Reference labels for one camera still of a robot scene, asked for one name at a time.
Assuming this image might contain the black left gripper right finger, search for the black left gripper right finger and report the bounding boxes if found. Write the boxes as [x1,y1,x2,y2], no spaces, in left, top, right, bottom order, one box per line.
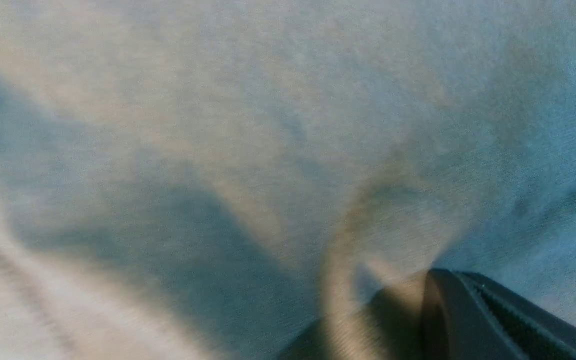
[420,268,576,360]

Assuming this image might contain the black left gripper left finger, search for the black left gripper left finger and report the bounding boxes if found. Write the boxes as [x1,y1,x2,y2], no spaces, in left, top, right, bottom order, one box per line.
[278,320,329,360]

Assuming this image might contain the gray long-sleeve top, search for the gray long-sleeve top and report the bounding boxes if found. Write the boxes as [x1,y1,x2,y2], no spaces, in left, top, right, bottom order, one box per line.
[0,0,576,360]

